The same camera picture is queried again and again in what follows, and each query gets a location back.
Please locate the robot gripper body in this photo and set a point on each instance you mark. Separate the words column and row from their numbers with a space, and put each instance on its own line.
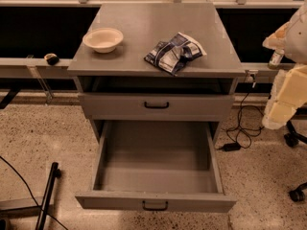
column 297, row 40

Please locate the grey drawer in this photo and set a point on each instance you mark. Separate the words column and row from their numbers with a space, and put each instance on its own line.
column 155, row 107
column 156, row 166

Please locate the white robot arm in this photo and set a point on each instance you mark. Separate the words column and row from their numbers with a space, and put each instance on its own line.
column 291, row 37

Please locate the grey drawer cabinet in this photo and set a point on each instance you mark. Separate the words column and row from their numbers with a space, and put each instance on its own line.
column 124, row 70

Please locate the grey top drawer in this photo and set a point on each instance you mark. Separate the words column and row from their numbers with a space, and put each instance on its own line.
column 155, row 107

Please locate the green clear bottle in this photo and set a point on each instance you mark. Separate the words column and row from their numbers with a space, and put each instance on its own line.
column 276, row 58

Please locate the blue white chip bag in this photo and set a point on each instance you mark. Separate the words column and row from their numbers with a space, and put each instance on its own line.
column 173, row 55

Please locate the white bowl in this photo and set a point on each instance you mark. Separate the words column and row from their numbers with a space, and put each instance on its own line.
column 103, row 40

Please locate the small black yellow object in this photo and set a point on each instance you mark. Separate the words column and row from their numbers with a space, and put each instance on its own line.
column 51, row 58

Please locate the black stand left foreground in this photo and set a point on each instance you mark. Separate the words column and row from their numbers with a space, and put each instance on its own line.
column 34, row 204

